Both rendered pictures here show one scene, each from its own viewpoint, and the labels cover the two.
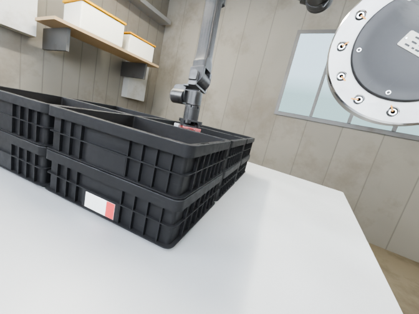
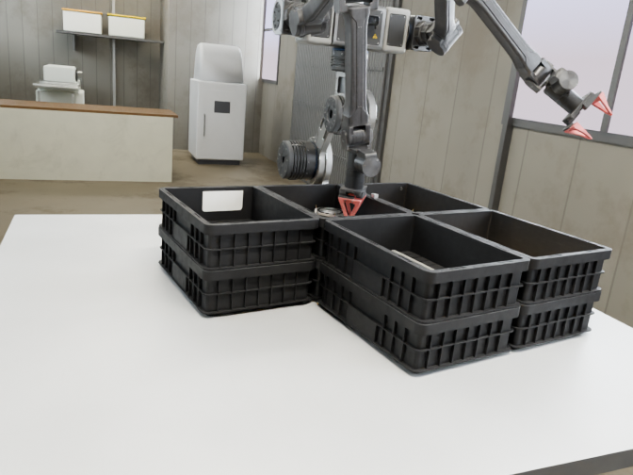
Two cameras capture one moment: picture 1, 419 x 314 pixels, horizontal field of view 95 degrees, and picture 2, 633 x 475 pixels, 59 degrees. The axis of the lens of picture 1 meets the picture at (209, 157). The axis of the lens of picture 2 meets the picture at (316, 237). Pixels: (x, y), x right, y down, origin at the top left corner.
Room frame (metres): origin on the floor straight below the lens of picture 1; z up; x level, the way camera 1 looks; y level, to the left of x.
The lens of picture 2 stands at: (2.08, 1.09, 1.27)
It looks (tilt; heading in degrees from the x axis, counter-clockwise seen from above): 16 degrees down; 220
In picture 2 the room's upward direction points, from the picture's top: 5 degrees clockwise
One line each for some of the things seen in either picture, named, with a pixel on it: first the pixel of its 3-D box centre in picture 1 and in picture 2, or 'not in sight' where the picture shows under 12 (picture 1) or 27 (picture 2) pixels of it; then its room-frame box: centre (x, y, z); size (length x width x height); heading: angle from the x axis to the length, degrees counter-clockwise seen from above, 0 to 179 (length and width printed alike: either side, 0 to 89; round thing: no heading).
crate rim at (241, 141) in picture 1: (195, 131); (331, 203); (0.83, 0.08, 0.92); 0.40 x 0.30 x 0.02; 72
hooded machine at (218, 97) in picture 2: not in sight; (217, 104); (-2.87, -5.00, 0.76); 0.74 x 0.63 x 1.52; 61
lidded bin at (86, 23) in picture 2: not in sight; (83, 22); (-2.16, -7.21, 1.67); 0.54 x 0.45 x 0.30; 152
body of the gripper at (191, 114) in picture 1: (191, 114); (354, 181); (0.75, 0.10, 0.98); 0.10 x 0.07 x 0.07; 26
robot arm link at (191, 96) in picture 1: (192, 98); (357, 160); (0.76, 0.11, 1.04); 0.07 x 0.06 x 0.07; 62
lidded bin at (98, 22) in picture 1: (95, 25); not in sight; (2.44, 1.65, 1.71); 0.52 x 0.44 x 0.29; 152
